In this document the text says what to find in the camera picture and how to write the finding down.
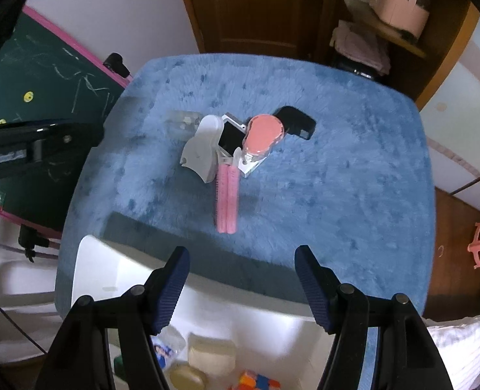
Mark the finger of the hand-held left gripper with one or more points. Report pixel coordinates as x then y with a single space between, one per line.
73 140
29 124

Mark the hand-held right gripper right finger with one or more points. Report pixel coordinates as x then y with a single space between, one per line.
313 288

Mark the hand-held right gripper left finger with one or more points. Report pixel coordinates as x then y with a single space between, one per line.
171 288

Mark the blue and white card packet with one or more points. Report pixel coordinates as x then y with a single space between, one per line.
167 347

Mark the beige rectangular box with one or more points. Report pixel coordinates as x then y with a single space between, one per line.
211 353

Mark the white plastic tray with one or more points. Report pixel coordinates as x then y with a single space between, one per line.
240 325

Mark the gold round tin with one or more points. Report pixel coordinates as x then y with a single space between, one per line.
188 378

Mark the small green box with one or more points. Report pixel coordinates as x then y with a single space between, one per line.
119 367

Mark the colourful puzzle cube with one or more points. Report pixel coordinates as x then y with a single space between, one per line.
258 381

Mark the black clamp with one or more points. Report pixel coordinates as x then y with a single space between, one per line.
33 241
116 64

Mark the blue fluffy mat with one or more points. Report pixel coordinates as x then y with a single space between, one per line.
325 191

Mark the pink hair clip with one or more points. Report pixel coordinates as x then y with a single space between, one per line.
227 199

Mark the clear plastic box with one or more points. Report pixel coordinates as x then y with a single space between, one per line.
183 124

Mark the white plastic object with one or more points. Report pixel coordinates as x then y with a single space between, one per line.
20 284

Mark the white curved plastic holder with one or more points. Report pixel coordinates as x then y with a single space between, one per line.
201 150

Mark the pink oval case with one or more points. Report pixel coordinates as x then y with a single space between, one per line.
262 134

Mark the white checked towel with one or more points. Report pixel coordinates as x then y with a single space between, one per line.
467 345

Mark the black case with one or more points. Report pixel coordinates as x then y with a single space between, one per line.
297 122

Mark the pale floral wardrobe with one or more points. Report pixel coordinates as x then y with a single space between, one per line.
463 130

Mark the dark floor item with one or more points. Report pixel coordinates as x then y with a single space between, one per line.
353 67

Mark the brown wooden door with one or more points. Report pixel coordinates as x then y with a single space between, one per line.
256 8

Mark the folded pink cloth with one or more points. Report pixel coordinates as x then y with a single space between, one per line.
357 44

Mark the wooden corner shelf unit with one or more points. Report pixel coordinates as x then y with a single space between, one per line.
439 28

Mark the green chalkboard with pink frame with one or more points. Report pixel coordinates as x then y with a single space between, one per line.
53 81

